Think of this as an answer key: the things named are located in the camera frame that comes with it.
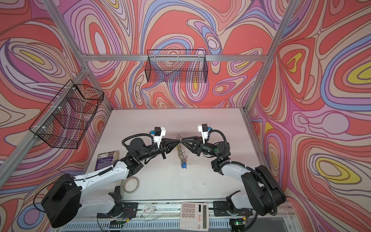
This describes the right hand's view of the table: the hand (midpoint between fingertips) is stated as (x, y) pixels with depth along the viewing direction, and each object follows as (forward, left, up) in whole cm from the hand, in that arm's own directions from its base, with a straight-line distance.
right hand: (182, 145), depth 70 cm
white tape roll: (-11, +31, -23) cm, 40 cm away
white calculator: (-27, -4, -23) cm, 36 cm away
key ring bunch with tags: (-5, 0, -1) cm, 5 cm away
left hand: (-1, +1, +3) cm, 3 cm away
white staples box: (-23, +19, -24) cm, 38 cm away
